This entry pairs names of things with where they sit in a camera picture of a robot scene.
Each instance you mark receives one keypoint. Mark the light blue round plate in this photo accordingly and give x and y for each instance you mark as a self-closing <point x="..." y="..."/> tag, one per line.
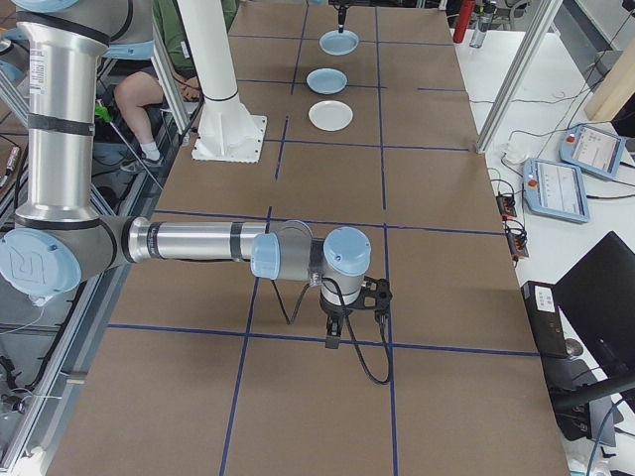
<point x="326" y="82"/>
<point x="339" y="43"/>

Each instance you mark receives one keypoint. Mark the white round plate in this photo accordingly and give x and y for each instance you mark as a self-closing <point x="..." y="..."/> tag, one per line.
<point x="331" y="115"/>

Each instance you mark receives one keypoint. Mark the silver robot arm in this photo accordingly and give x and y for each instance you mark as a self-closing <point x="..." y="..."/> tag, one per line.
<point x="59" y="124"/>

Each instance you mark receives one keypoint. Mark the red metal bottle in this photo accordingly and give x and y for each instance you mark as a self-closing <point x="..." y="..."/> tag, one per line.
<point x="461" y="22"/>

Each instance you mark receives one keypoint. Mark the clear plastic water bottle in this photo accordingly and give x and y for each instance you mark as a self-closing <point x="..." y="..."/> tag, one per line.
<point x="479" y="35"/>

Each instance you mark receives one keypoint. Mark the green shirt of person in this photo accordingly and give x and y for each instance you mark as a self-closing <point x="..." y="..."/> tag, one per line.
<point x="168" y="35"/>

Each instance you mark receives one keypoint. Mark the black orange adapter board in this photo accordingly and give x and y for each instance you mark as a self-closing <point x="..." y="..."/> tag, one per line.
<point x="518" y="245"/>
<point x="507" y="205"/>

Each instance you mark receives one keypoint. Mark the black mini computer box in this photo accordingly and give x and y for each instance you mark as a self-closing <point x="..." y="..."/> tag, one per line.
<point x="543" y="317"/>

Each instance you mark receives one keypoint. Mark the white crumpled cloth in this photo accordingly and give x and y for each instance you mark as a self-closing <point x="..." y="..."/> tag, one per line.
<point x="513" y="154"/>

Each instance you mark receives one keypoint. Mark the bare leg of person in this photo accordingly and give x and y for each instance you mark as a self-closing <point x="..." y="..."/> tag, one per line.
<point x="131" y="96"/>

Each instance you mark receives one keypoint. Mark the white ankle sock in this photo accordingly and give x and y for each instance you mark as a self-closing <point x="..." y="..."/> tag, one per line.
<point x="150" y="149"/>

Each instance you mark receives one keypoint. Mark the gray sneaker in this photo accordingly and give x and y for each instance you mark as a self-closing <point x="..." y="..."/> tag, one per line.
<point x="144" y="162"/>

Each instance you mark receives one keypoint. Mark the black monitor stand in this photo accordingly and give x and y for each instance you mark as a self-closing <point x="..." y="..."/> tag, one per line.
<point x="585" y="394"/>

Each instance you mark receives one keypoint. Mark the blue robot teach pendant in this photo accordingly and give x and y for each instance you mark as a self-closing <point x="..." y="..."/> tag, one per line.
<point x="593" y="149"/>
<point x="558" y="191"/>

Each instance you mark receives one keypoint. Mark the light wooden board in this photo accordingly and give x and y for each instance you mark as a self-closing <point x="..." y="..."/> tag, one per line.
<point x="617" y="74"/>

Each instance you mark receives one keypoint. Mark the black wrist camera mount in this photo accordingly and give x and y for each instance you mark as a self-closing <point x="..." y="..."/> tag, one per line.
<point x="377" y="295"/>

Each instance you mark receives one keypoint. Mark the white pedestal column with baseplate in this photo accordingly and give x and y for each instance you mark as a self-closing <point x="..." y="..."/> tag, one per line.
<point x="213" y="59"/>

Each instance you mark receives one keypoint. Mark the aluminium extrusion post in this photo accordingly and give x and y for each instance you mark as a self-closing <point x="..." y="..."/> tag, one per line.
<point x="514" y="74"/>

